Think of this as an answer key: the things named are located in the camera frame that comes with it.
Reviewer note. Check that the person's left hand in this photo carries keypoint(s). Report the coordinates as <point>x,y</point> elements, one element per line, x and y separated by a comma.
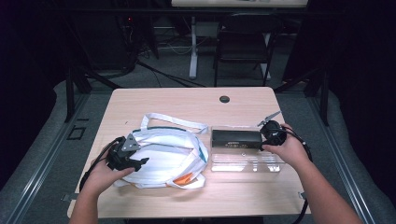
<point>101,179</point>

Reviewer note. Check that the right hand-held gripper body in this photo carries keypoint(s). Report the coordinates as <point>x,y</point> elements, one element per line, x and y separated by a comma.
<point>274,133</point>

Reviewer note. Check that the black computer tower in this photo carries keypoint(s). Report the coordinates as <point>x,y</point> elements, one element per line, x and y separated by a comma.
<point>106,43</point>

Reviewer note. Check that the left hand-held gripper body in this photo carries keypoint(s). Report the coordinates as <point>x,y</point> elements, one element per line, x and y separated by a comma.
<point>121,157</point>

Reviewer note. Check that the white desk leg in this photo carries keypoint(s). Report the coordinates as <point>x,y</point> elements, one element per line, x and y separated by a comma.
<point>193,56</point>

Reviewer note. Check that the metal table clip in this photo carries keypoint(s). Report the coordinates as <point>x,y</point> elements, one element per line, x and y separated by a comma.
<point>301,196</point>
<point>66,197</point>

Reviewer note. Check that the black metal stand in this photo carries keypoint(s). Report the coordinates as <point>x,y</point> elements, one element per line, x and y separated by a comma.
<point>325,99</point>
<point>70,93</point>

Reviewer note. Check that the aluminium floor rail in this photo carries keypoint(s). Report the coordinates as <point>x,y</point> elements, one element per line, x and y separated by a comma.
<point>40,168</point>
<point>342,149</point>

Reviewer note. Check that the black folding chair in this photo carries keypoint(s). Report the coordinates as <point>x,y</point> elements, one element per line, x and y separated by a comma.
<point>243,43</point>

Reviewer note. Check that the clear plastic tray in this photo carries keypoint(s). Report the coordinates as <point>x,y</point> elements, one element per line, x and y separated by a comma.
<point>246,161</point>

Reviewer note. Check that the short black tape strip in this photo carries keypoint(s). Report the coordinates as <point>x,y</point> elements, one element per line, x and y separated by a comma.
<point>83,119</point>

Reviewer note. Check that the white tote bag teal orange print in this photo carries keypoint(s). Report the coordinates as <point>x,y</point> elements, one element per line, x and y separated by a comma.
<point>168,155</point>

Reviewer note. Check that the person's right hand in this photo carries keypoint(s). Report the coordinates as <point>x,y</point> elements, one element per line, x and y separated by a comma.
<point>289,152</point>

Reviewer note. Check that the black rectangular box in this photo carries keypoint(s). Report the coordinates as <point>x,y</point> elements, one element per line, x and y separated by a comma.
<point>236,138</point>

